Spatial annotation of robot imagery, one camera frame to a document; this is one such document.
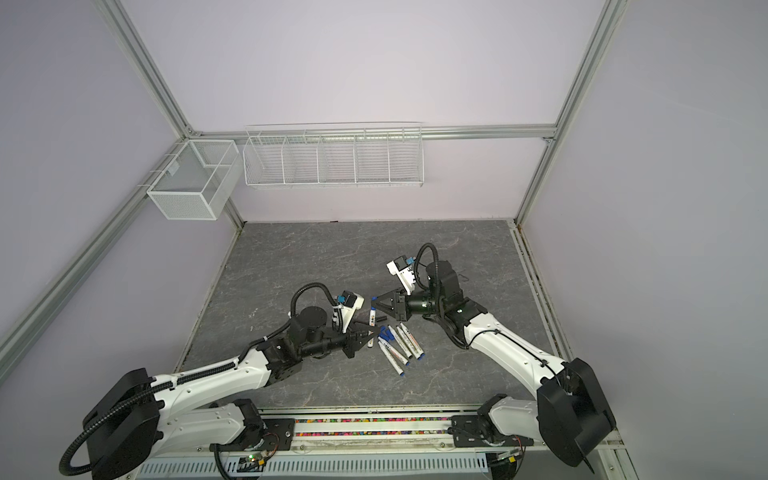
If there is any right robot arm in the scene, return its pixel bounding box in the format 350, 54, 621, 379
372, 256, 616, 467

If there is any white mesh box basket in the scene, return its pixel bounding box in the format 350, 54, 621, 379
148, 140, 244, 221

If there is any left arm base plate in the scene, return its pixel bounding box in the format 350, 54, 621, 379
218, 417, 296, 452

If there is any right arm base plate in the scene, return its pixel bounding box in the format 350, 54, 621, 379
448, 414, 534, 448

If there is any white marker pen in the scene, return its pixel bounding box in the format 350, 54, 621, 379
383, 327, 414, 365
367, 307, 377, 348
398, 324, 424, 360
378, 340, 404, 377

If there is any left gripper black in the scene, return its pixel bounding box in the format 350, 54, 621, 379
301, 317, 379, 359

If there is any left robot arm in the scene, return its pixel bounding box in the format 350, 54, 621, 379
58, 306, 376, 479

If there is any white wire wall basket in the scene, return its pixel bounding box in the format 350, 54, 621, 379
242, 122, 425, 188

